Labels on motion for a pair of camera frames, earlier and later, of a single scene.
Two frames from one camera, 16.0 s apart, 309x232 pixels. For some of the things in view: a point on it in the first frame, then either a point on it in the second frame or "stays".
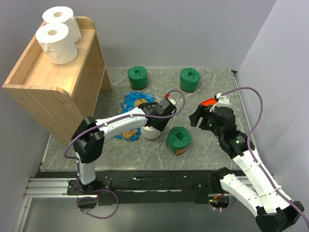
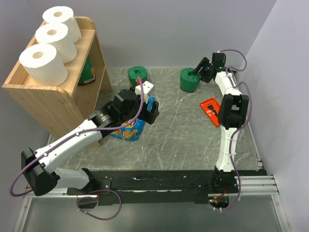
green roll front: x=177 y=140 to x=88 y=75
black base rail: x=147 y=187 stays
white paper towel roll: x=63 y=15 stays
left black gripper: x=159 y=122 to x=153 y=110
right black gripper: x=204 y=116 to x=204 y=65
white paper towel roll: x=149 y=133 to x=43 y=64
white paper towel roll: x=57 y=43 stays
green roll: x=137 y=77 stays
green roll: x=189 y=78 stays
